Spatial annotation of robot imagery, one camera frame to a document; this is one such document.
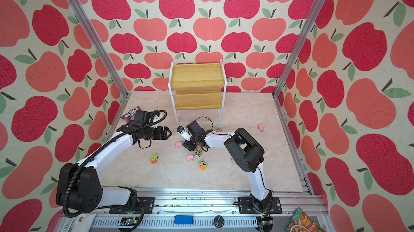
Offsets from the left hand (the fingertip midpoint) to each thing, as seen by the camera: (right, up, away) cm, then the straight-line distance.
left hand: (168, 133), depth 87 cm
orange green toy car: (-8, -14, 0) cm, 16 cm away
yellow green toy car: (+16, -10, +2) cm, 19 cm away
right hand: (+11, -5, +10) cm, 16 cm away
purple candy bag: (-29, +9, +18) cm, 36 cm away
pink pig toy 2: (+56, +2, +14) cm, 58 cm away
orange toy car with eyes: (+19, -17, -2) cm, 26 cm away
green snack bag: (+62, -36, -18) cm, 74 cm away
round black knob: (+26, -31, -24) cm, 47 cm away
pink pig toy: (+5, -8, +6) cm, 11 cm away
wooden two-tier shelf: (+17, +24, -7) cm, 30 cm away
